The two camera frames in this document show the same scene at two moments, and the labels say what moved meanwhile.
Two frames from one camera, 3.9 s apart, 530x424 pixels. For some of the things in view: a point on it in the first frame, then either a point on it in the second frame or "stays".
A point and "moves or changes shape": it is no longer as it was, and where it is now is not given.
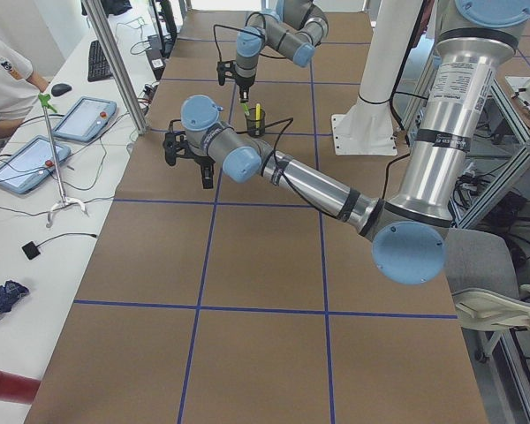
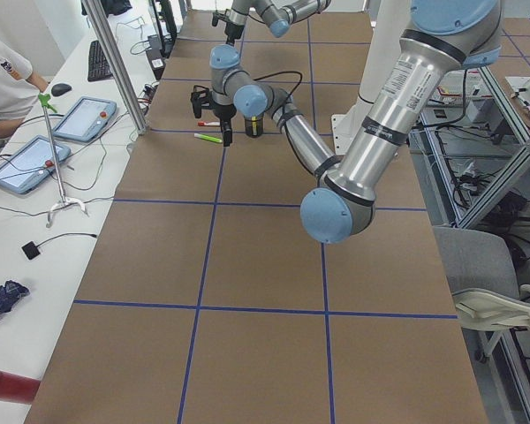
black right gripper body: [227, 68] to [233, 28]
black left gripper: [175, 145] to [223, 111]
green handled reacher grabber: [64, 200] stays
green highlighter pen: [246, 109] moves or changes shape
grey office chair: [488, 299] stays
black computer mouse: [58, 89] stays
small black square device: [31, 250] stays
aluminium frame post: [115, 64] stays
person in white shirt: [9, 92] stays
